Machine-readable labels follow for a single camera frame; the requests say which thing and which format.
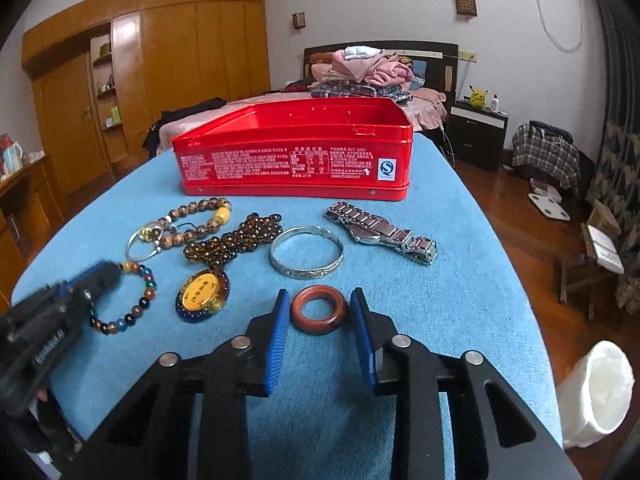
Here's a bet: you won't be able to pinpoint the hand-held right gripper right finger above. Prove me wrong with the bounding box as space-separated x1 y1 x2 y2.
349 287 583 480

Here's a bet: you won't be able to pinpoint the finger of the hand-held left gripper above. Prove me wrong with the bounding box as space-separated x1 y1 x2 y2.
55 260 124 311

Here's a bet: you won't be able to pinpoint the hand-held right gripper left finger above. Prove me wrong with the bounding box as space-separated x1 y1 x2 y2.
60 287 292 480

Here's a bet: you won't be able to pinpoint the red-brown wooden ring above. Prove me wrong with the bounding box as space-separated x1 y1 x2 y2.
290 285 348 335

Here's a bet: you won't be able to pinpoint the multicolour bead bracelet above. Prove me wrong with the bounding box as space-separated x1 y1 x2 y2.
90 260 157 336

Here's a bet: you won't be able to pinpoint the thin silver bangle gold charm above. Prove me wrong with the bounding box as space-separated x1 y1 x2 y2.
125 222 173 263

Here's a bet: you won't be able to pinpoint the engraved silver bangle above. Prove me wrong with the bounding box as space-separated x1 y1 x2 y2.
270 227 346 279

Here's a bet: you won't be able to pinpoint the amber bead necklace with pendant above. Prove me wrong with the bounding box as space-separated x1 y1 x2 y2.
175 212 283 324

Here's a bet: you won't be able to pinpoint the dark metal chain bracelet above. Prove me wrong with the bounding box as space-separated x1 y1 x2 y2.
322 201 439 266

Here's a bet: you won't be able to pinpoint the wooden bead bracelet yellow bead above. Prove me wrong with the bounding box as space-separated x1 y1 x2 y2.
157 197 233 251

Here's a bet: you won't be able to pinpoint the red tin box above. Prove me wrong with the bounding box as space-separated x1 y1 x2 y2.
171 96 415 202

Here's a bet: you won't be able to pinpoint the low wooden cabinet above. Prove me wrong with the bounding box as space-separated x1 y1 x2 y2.
0 155 67 306

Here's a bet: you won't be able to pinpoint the black clothing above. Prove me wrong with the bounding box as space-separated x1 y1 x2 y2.
142 97 228 153

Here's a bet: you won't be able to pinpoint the wooden stool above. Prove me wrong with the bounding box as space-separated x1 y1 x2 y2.
557 200 626 321

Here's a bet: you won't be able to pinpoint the wooden wardrobe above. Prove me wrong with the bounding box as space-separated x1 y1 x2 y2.
22 0 273 181

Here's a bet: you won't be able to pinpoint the white bathroom scale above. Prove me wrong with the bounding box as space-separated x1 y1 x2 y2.
529 191 572 221

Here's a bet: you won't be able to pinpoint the dark nightstand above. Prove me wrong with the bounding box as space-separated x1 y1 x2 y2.
446 101 509 171

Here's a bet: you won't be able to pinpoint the white trash bin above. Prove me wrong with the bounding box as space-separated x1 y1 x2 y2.
556 340 633 450

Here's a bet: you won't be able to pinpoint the plaid folded clothes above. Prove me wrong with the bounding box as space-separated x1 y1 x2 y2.
310 80 413 103

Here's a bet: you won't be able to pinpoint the plaid bag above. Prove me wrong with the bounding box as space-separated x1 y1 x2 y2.
511 121 582 190

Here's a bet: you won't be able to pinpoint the white flat box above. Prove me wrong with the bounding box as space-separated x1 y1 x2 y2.
585 224 626 275

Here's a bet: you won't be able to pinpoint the pile of pink folded clothes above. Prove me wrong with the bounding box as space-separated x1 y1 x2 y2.
332 50 416 87

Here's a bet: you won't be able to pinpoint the pink folded blanket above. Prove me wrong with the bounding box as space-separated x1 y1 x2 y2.
310 57 342 83

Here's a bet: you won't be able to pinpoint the grey patterned curtain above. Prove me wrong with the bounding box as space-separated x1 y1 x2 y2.
585 0 640 316

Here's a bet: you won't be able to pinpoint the white wall cable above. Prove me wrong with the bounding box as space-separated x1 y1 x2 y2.
531 0 586 54

